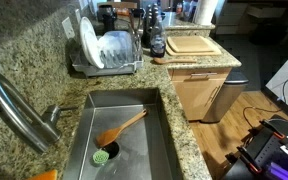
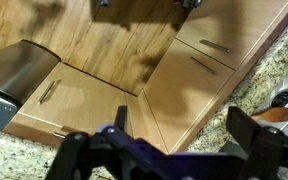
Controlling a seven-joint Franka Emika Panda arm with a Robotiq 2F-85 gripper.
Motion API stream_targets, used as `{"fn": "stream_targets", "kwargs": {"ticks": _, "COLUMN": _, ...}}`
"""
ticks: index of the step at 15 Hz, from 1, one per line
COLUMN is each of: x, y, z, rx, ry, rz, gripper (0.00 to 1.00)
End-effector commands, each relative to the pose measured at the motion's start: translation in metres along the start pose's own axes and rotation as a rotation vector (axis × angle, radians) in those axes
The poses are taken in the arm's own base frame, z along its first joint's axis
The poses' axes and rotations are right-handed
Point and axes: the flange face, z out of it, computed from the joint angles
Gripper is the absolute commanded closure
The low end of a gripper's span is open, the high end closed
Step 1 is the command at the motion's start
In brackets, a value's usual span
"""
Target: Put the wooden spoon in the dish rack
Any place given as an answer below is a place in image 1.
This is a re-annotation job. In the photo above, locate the wooden spoon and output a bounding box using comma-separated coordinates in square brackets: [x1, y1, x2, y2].
[152, 57, 198, 65]

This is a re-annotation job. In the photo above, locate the grey dish rack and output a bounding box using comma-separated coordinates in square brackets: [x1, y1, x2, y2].
[69, 31, 145, 78]

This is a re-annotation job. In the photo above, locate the white dish rack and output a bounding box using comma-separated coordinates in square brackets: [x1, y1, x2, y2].
[127, 16, 144, 61]

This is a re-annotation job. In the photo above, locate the wooden drawer cabinet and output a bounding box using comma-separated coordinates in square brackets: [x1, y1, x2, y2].
[167, 67, 233, 122]

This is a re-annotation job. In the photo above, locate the dark glass bottle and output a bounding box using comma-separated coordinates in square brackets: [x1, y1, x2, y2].
[149, 14, 167, 59]

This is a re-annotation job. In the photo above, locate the clear plastic container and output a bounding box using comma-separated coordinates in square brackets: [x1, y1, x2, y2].
[97, 30, 135, 68]

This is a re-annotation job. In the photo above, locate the wooden spatula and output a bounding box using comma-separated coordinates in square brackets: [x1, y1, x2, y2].
[95, 108, 149, 148]

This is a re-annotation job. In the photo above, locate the stainless steel sink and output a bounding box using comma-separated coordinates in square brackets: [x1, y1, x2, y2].
[62, 87, 182, 180]

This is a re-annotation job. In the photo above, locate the black knife block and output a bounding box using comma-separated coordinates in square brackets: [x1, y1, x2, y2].
[142, 3, 162, 48]

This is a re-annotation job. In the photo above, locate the small wooden cutting board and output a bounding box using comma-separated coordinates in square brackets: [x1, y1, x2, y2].
[166, 35, 216, 54]

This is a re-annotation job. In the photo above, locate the white plate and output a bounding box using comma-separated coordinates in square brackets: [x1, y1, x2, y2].
[79, 16, 106, 70]

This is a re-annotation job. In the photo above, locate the steel trash can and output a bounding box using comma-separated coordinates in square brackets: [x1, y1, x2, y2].
[201, 70, 250, 124]

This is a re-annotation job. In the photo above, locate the black coffee maker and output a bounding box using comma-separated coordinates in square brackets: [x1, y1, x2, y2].
[97, 3, 118, 34]

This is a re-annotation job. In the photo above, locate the green round scrubber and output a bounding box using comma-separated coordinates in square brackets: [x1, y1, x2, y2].
[92, 148, 110, 166]

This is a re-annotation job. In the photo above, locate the large wooden cutting board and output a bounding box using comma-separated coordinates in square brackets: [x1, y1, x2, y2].
[164, 36, 223, 57]

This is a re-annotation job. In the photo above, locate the white paper towel roll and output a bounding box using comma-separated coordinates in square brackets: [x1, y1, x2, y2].
[193, 0, 220, 27]

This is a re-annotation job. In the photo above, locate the orange sponge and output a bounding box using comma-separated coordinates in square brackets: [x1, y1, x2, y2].
[26, 169, 59, 180]

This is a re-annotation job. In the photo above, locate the steel kitchen faucet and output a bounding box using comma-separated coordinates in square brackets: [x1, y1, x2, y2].
[0, 67, 79, 154]

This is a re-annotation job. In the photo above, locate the black cart with orange clamps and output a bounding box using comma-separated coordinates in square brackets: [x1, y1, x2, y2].
[222, 114, 288, 180]

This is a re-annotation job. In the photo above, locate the cardboard box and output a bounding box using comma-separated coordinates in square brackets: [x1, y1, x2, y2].
[246, 3, 287, 19]

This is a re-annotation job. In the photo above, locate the steel drawer handle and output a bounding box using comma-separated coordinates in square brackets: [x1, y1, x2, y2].
[189, 72, 218, 78]

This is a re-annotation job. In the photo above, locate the steel door handle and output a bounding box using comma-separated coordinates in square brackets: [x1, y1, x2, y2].
[208, 85, 221, 104]

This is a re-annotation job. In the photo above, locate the white wall outlet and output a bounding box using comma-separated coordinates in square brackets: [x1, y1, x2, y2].
[61, 16, 76, 40]
[74, 8, 82, 24]

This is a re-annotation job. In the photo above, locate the black floor cable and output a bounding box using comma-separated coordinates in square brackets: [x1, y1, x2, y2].
[242, 105, 283, 129]

